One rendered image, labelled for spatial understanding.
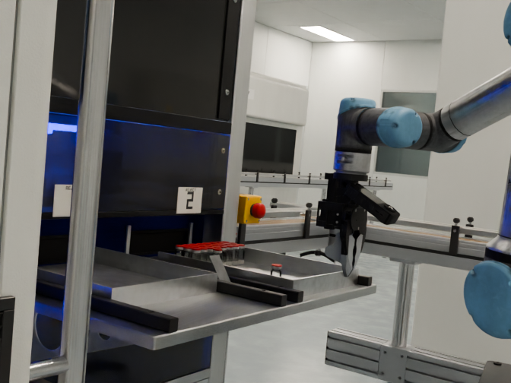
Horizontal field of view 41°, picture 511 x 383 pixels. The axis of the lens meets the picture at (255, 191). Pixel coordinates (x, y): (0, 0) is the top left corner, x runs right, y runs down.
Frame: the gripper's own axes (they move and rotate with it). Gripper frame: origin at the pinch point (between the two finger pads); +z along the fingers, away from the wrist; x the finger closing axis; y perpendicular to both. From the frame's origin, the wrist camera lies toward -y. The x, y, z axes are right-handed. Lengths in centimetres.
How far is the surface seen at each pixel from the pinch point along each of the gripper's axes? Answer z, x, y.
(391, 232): -1, -82, 28
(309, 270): 2.6, -5.6, 12.7
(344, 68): -163, -796, 437
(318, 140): -53, -797, 471
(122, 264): 2.6, 28.4, 36.9
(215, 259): -1.5, 24.2, 16.4
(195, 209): -8.3, 4.6, 38.6
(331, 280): 1.5, 5.6, 1.1
